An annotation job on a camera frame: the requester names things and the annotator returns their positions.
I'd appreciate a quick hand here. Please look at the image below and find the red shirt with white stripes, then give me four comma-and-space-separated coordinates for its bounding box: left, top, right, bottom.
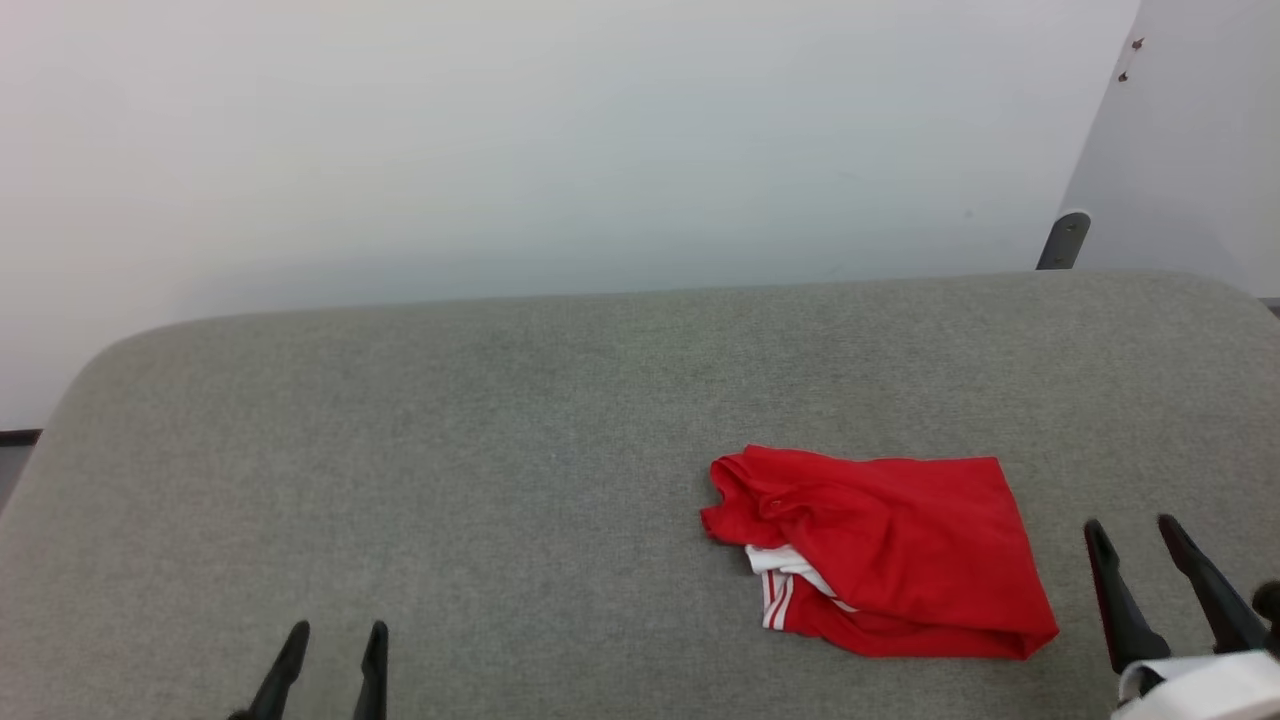
699, 444, 1061, 662

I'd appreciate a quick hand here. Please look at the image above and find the dark grey metal bracket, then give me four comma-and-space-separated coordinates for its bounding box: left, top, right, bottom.
1036, 211, 1092, 272

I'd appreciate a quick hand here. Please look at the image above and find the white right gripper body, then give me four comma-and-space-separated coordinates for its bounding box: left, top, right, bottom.
1109, 581, 1280, 720

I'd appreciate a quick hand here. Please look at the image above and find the grey fabric sofa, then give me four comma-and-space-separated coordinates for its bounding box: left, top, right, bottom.
0, 268, 1280, 720

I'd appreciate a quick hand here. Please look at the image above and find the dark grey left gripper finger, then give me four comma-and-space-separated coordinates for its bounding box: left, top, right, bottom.
227, 620, 312, 720
351, 620, 390, 720

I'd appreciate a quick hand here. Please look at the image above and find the white upright panel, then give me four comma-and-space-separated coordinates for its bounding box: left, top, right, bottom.
1038, 0, 1280, 301

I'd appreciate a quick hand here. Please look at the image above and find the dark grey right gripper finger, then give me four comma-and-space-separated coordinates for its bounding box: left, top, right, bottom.
1083, 519, 1172, 674
1157, 513, 1270, 654

